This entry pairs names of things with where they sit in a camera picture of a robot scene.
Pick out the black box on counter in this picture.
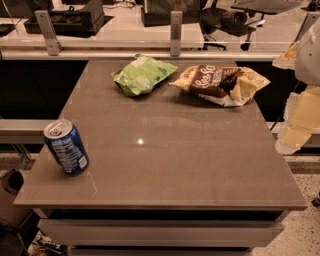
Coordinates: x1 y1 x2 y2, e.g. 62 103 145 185
23 0 106 38

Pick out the brown chip bag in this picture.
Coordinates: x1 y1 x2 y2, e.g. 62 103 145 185
171 65 270 107

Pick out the brown bin at left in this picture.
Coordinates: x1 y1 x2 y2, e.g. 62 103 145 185
0 169 32 230

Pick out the left metal rail bracket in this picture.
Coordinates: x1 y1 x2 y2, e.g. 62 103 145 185
35 10 62 56

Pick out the blue pepsi can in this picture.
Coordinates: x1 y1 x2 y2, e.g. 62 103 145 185
44 119 89 175

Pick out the black office chair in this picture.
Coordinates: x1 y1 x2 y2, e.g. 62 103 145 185
200 0 300 51

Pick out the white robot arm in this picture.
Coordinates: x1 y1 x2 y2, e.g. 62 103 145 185
273 24 320 155

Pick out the green chip bag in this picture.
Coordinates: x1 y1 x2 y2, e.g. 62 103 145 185
111 54 178 97

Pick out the metal rail bracket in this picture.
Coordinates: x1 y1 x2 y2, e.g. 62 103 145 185
170 11 183 57
35 10 62 56

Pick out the white cabinet drawer front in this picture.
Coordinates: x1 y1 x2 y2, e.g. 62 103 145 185
38 219 284 248

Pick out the dark box behind glass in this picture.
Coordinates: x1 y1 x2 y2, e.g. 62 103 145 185
141 0 201 27

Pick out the centre metal rail bracket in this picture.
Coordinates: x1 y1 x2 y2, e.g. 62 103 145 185
170 11 183 57

